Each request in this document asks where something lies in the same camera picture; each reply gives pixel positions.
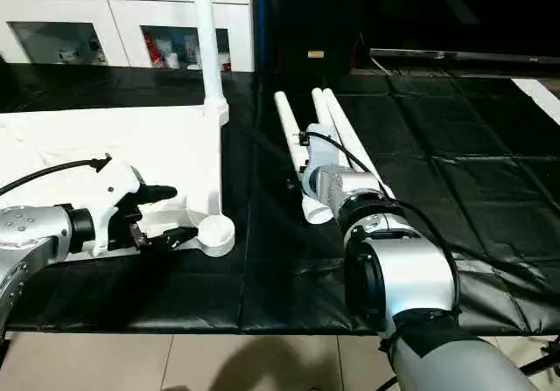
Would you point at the black metal rail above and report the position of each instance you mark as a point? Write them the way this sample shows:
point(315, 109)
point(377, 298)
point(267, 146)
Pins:
point(464, 57)

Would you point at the black work mat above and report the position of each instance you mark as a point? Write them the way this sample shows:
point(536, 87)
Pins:
point(472, 190)

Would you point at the white plastic table top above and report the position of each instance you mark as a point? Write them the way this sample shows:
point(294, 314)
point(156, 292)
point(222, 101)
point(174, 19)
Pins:
point(131, 155)

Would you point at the black metal stand tube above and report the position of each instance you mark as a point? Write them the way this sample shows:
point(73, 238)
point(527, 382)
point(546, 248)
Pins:
point(542, 359)

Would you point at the small tan block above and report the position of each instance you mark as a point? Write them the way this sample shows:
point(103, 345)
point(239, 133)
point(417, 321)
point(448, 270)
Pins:
point(316, 54)

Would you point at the white edge strip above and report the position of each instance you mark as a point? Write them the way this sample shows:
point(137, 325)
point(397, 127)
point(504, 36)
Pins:
point(538, 98)

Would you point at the red bottle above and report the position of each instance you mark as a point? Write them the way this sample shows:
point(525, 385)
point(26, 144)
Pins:
point(153, 50)

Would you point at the white plastic table leg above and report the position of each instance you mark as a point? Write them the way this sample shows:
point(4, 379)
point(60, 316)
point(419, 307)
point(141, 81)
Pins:
point(293, 137)
point(206, 41)
point(350, 133)
point(325, 111)

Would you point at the white glass-door cabinet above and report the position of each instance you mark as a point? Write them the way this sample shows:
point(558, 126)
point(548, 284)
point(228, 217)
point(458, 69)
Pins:
point(87, 2)

